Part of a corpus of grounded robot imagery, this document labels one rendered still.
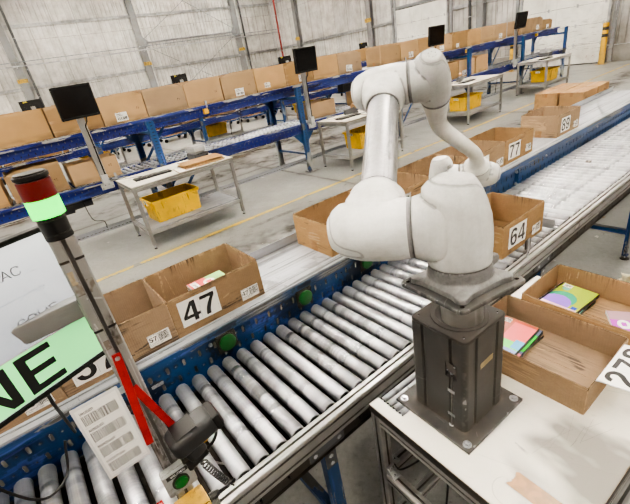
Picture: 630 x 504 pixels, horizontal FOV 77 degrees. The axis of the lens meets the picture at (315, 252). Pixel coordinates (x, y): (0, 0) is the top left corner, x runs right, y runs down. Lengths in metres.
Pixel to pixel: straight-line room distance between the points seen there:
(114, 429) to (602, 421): 1.22
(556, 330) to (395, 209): 0.86
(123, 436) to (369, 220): 0.70
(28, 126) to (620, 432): 5.81
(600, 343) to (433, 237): 0.81
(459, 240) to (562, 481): 0.64
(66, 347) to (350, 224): 0.66
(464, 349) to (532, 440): 0.35
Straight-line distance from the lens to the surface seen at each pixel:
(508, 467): 1.24
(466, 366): 1.10
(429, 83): 1.42
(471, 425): 1.28
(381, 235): 0.95
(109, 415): 0.93
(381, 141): 1.19
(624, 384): 1.35
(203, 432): 0.97
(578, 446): 1.32
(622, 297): 1.85
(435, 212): 0.93
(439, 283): 1.01
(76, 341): 0.96
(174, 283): 1.84
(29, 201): 0.76
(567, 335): 1.62
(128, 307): 1.82
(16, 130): 5.88
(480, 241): 0.96
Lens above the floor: 1.75
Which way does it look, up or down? 26 degrees down
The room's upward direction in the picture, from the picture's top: 10 degrees counter-clockwise
